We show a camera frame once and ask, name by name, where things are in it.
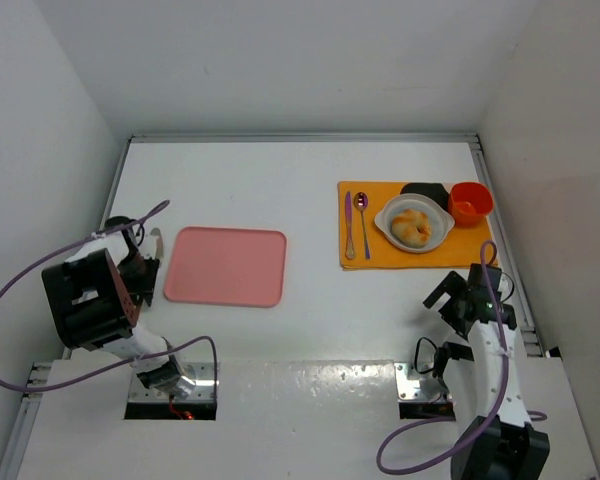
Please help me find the pink plastic tray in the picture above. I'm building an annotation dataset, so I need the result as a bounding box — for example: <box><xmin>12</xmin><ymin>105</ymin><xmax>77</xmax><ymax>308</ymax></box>
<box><xmin>164</xmin><ymin>226</ymin><xmax>287</xmax><ymax>308</ymax></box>

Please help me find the golden knotted bread roll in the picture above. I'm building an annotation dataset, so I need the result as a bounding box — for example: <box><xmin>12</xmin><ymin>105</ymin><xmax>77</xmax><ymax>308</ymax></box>
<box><xmin>391</xmin><ymin>209</ymin><xmax>432</xmax><ymax>248</ymax></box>

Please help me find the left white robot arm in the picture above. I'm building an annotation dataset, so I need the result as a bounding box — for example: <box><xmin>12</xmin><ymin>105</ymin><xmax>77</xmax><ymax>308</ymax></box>
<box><xmin>41</xmin><ymin>216</ymin><xmax>196</xmax><ymax>399</ymax></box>

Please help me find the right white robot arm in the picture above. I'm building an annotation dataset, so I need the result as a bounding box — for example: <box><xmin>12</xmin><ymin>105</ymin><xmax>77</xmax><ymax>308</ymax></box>
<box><xmin>413</xmin><ymin>264</ymin><xmax>550</xmax><ymax>479</ymax></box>

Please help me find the white plastic plate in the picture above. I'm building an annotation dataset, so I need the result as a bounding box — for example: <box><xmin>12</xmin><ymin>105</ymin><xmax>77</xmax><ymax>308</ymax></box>
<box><xmin>374</xmin><ymin>193</ymin><xmax>455</xmax><ymax>253</ymax></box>

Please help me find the orange plastic cup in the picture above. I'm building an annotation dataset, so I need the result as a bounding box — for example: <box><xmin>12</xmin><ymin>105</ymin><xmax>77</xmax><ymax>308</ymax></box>
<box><xmin>447</xmin><ymin>182</ymin><xmax>494</xmax><ymax>227</ymax></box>

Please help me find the orange placemat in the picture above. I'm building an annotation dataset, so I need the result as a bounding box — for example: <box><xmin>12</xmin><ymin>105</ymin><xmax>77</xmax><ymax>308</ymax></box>
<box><xmin>338</xmin><ymin>181</ymin><xmax>491</xmax><ymax>270</ymax></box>

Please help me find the purple metallic spoon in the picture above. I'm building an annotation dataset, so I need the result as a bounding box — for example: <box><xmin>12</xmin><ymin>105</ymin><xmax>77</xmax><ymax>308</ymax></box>
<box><xmin>354</xmin><ymin>191</ymin><xmax>371</xmax><ymax>260</ymax></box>

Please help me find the black cable at right base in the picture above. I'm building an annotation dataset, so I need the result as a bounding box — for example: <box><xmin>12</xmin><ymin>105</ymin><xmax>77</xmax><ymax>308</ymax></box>
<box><xmin>412</xmin><ymin>335</ymin><xmax>446</xmax><ymax>381</ymax></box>

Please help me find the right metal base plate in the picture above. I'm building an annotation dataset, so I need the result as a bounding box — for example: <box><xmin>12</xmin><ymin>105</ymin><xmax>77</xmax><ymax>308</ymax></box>
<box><xmin>394</xmin><ymin>362</ymin><xmax>452</xmax><ymax>403</ymax></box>

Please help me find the metal base plate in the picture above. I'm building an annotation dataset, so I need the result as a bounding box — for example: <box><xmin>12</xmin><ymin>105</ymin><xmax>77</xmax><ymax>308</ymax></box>
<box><xmin>128</xmin><ymin>362</ymin><xmax>219</xmax><ymax>404</ymax></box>
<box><xmin>394</xmin><ymin>362</ymin><xmax>452</xmax><ymax>403</ymax></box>

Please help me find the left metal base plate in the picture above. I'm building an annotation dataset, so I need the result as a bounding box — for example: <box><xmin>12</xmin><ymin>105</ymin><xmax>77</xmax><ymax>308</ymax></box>
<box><xmin>128</xmin><ymin>362</ymin><xmax>219</xmax><ymax>404</ymax></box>

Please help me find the aluminium table frame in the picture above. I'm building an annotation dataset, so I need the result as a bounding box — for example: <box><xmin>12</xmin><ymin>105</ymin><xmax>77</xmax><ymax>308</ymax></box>
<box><xmin>0</xmin><ymin>132</ymin><xmax>564</xmax><ymax>480</ymax></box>

